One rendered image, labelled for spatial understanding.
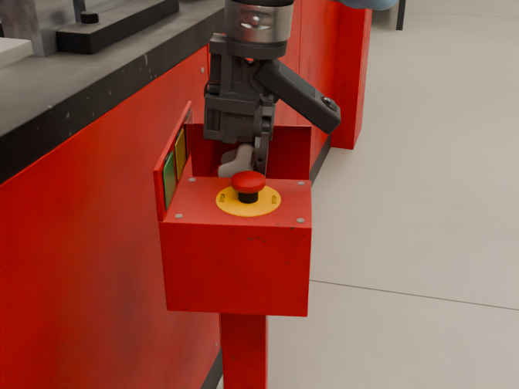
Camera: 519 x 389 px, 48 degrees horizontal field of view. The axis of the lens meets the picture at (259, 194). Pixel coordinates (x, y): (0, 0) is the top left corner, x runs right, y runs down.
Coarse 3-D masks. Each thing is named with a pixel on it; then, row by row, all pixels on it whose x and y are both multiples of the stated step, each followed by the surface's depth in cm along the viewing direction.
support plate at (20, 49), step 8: (0, 40) 38; (8, 40) 38; (16, 40) 38; (24, 40) 38; (0, 48) 37; (8, 48) 37; (16, 48) 37; (24, 48) 38; (0, 56) 36; (8, 56) 37; (16, 56) 38; (24, 56) 38; (0, 64) 36; (8, 64) 37
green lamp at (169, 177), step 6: (168, 162) 61; (168, 168) 61; (174, 168) 64; (168, 174) 61; (174, 174) 64; (168, 180) 61; (174, 180) 64; (168, 186) 61; (174, 186) 64; (168, 192) 61; (168, 198) 61; (168, 204) 61
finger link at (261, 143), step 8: (264, 120) 67; (264, 128) 67; (264, 136) 66; (256, 144) 67; (264, 144) 67; (256, 152) 67; (264, 152) 67; (256, 160) 68; (264, 160) 68; (256, 168) 70; (264, 168) 69
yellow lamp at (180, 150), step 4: (180, 136) 66; (180, 140) 66; (184, 140) 69; (176, 144) 64; (180, 144) 67; (184, 144) 69; (176, 148) 65; (180, 148) 67; (184, 148) 69; (176, 152) 65; (180, 152) 67; (184, 152) 69; (176, 156) 65; (180, 156) 67; (184, 156) 69; (176, 160) 65; (180, 160) 67; (184, 160) 69; (180, 164) 67; (184, 164) 69; (180, 168) 67; (180, 172) 67; (180, 176) 67
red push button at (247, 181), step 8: (232, 176) 63; (240, 176) 63; (248, 176) 63; (256, 176) 63; (264, 176) 63; (232, 184) 62; (240, 184) 62; (248, 184) 61; (256, 184) 62; (264, 184) 62; (240, 192) 62; (248, 192) 62; (256, 192) 63; (240, 200) 63; (248, 200) 63; (256, 200) 64
